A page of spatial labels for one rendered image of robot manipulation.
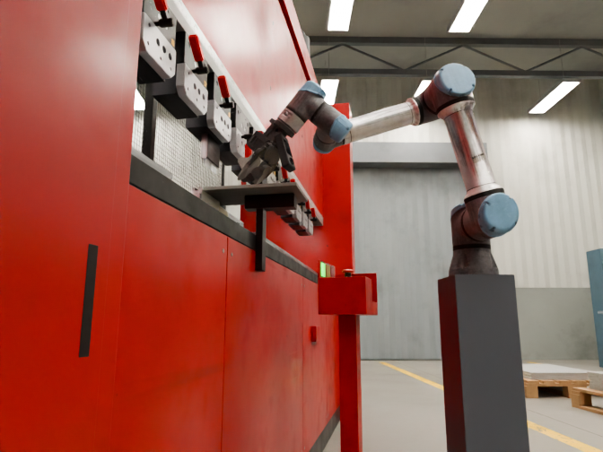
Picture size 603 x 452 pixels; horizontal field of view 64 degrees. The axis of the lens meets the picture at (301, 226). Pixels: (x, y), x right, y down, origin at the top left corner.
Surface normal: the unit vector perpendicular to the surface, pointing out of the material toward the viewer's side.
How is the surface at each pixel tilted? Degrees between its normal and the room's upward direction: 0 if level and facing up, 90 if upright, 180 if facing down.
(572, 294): 90
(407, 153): 90
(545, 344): 90
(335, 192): 90
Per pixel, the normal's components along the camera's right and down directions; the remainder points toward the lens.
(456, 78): 0.07, -0.32
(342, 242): -0.18, -0.20
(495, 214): 0.14, -0.07
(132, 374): 0.98, -0.04
